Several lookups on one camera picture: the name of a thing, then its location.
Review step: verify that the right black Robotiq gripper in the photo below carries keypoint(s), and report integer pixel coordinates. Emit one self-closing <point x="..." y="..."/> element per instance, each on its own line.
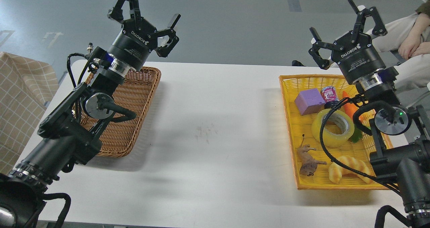
<point x="361" y="58"/>

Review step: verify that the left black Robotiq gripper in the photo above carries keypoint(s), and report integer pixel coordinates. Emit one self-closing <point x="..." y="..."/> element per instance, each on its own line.
<point x="134" y="43"/>

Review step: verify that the small red can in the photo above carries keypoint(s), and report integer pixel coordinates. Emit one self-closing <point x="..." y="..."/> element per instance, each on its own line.
<point x="330" y="97"/>

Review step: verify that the brown toy animal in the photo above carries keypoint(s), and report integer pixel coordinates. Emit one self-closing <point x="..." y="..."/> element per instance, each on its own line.
<point x="309" y="164"/>

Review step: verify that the purple foam block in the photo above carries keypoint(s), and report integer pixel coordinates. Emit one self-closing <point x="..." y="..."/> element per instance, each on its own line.
<point x="309" y="101"/>

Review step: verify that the beige checkered cloth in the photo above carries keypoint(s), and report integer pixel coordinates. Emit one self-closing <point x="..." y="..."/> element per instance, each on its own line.
<point x="26" y="86"/>

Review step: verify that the toy croissant bread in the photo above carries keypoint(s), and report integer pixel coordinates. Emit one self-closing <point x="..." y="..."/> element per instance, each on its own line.
<point x="336" y="172"/>

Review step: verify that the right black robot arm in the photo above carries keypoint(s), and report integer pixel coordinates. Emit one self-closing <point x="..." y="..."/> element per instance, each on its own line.
<point x="401" y="158"/>

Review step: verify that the yellow tape roll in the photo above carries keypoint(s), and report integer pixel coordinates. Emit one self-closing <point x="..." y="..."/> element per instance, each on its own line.
<point x="338" y="129"/>

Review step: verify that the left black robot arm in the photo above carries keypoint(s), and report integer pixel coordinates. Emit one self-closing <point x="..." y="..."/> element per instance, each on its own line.
<point x="71" y="133"/>

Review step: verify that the brown wicker basket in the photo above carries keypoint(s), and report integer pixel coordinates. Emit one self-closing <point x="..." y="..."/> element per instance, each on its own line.
<point x="112" y="108"/>

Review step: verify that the seated person in beige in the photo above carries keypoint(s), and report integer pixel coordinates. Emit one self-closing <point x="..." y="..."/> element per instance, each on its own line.
<point x="410" y="37"/>

